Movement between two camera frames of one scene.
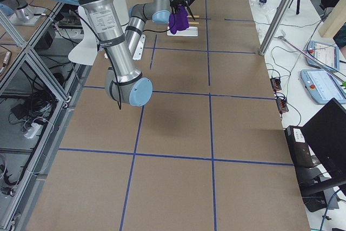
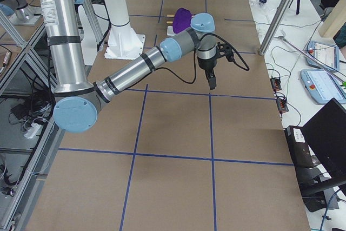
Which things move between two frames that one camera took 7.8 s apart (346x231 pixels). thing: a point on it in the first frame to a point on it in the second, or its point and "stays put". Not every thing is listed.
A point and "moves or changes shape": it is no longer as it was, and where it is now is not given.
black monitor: [326, 136] stays put
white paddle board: [85, 52] stays put
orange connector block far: [275, 83] stays put
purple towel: [178, 20] moves or changes shape
